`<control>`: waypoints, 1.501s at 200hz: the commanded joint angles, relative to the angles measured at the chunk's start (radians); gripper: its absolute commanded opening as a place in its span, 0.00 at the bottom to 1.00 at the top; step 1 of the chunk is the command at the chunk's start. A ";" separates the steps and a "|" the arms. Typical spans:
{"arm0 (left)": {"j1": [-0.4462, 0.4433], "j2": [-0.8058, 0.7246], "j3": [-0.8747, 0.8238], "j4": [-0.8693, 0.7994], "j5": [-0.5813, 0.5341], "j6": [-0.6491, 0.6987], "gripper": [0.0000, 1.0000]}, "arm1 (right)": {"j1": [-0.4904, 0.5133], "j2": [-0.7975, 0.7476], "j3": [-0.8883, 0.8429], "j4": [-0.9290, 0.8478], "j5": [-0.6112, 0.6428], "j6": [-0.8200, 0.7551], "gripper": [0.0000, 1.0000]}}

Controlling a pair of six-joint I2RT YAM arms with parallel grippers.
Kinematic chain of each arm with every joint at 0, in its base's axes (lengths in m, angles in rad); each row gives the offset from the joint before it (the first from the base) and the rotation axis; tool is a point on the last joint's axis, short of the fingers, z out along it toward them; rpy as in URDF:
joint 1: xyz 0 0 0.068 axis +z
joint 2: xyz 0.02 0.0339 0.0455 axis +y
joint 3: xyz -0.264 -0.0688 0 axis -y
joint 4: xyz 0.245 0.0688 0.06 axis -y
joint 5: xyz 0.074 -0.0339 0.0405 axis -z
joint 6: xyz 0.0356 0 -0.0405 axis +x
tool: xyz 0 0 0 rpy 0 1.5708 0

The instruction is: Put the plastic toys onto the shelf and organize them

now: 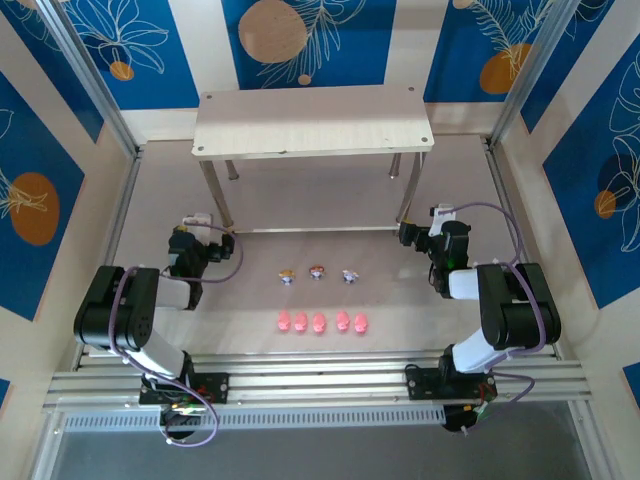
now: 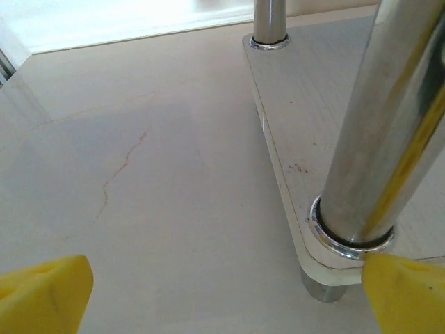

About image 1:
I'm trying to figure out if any grey slotted cable duct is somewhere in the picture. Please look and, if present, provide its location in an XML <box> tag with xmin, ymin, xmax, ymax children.
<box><xmin>62</xmin><ymin>405</ymin><xmax>446</xmax><ymax>433</ymax></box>

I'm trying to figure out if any aluminium side rail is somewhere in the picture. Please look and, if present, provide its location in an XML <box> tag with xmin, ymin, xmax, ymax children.
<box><xmin>481</xmin><ymin>137</ymin><xmax>562</xmax><ymax>359</ymax></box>
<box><xmin>72</xmin><ymin>147</ymin><xmax>147</xmax><ymax>371</ymax></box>

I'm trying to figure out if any two-tier wooden metal-leg shelf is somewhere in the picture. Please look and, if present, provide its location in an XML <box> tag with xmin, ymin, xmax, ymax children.
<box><xmin>191</xmin><ymin>84</ymin><xmax>435</xmax><ymax>236</ymax></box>

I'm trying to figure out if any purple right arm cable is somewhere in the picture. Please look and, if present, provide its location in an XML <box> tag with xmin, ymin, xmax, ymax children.
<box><xmin>449</xmin><ymin>200</ymin><xmax>549</xmax><ymax>437</ymax></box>

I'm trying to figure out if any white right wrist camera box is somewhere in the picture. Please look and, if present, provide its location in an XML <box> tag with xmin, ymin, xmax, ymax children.
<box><xmin>428</xmin><ymin>203</ymin><xmax>458</xmax><ymax>238</ymax></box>

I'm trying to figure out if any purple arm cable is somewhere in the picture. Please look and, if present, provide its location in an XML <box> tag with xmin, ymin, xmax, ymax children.
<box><xmin>449</xmin><ymin>200</ymin><xmax>549</xmax><ymax>437</ymax></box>
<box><xmin>108</xmin><ymin>222</ymin><xmax>245</xmax><ymax>447</ymax></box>

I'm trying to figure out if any aluminium frame post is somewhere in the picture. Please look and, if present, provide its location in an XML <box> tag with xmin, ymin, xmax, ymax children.
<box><xmin>487</xmin><ymin>0</ymin><xmax>587</xmax><ymax>151</ymax></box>
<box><xmin>35</xmin><ymin>0</ymin><xmax>147</xmax><ymax>161</ymax></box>

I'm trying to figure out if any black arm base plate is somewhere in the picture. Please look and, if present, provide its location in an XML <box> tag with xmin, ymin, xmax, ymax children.
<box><xmin>405</xmin><ymin>367</ymin><xmax>499</xmax><ymax>401</ymax></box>
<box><xmin>138</xmin><ymin>372</ymin><xmax>231</xmax><ymax>406</ymax></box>

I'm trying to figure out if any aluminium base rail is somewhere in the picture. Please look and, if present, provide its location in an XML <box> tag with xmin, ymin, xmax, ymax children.
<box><xmin>42</xmin><ymin>349</ymin><xmax>599</xmax><ymax>416</ymax></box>

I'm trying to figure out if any grey metal panel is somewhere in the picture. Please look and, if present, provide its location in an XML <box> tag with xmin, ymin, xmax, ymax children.
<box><xmin>49</xmin><ymin>404</ymin><xmax>596</xmax><ymax>480</ymax></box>

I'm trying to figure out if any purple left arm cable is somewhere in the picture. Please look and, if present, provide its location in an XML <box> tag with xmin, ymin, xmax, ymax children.
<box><xmin>108</xmin><ymin>222</ymin><xmax>245</xmax><ymax>447</ymax></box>

